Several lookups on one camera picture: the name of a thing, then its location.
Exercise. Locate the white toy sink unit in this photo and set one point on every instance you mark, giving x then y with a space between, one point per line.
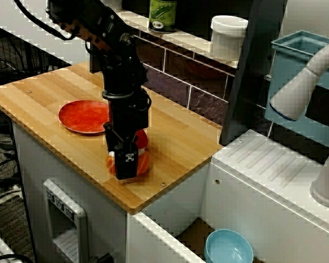
263 191

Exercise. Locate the white cabinet body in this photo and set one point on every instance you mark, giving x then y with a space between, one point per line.
30 164

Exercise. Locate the grey dispenser panel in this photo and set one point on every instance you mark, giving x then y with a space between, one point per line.
82 233

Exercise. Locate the wide dark shelf panel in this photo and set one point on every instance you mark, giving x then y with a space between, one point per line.
249 82

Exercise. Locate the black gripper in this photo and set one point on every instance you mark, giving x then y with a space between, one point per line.
126 115

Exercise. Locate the orange round plate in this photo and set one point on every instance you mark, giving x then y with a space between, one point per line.
82 117

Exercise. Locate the light blue bowl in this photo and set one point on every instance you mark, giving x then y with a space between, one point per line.
227 246

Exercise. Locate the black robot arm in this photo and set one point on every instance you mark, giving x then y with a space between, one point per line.
112 54

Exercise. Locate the teal plastic bin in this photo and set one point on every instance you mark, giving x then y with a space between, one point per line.
290 68

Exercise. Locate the grey toy faucet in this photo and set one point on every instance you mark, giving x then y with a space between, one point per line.
293 93

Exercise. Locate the aluminium extrusion bar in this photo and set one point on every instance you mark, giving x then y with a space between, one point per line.
0 246

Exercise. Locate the salmon nigiri sushi toy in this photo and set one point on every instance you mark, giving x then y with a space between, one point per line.
144 163

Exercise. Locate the white plastic cup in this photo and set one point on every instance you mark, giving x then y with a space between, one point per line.
227 38

